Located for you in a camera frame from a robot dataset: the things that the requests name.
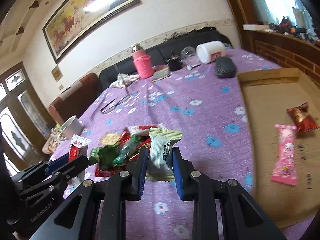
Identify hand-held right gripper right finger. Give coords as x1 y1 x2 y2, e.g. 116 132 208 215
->
172 146 288 240

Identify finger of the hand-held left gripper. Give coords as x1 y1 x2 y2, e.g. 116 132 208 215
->
11 153 71 184
19 156 89 201

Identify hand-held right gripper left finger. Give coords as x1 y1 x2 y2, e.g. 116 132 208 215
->
30 146 149 240

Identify white snack packet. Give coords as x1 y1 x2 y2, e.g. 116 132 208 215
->
146 127 183 182

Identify pile of assorted snack packets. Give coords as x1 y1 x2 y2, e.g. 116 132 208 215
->
89 124 165 178

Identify cardboard box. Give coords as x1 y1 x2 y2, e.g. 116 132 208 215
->
237 67 320 229

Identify red white candy wrapper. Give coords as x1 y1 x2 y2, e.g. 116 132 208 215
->
68 134 91 162

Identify white cup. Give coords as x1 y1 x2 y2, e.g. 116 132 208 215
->
60 115 83 140

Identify wooden glass door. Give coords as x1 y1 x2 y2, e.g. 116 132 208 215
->
0 62 54 178

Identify brown armchair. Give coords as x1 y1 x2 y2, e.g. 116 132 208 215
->
47 73 99 120

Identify black eyeglasses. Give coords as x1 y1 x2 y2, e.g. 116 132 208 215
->
100 95 133 115

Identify crumpled light cloth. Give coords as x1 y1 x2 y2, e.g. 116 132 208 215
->
110 73 139 88

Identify small patterned pouch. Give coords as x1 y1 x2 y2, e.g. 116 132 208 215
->
152 65 171 82

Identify pink snack packet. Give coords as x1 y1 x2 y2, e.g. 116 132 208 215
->
271 124 298 186

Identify pink thermos bottle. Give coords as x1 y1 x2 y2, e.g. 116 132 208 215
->
131 44 155 79

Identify black glasses case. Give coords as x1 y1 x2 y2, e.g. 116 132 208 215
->
215 56 236 79

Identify clear glass jar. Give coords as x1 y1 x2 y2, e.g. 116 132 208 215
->
180 47 199 67

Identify black sofa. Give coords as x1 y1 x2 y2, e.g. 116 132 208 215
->
99 27 233 92

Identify white plastic jar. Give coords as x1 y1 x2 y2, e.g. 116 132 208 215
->
196 41 227 64

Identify shiny red gold snack packet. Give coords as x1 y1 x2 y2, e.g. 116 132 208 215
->
286 102 318 134

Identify framed horse painting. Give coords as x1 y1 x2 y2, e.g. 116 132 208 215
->
42 0 141 64

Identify white flat box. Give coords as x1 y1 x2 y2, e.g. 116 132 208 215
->
243 24 269 31

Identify pile of dark clutter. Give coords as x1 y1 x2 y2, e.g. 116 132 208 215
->
269 16 320 45

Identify window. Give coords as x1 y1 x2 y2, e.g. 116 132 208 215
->
244 0 320 30

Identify yellow wall plaque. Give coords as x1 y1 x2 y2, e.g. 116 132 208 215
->
51 65 63 82

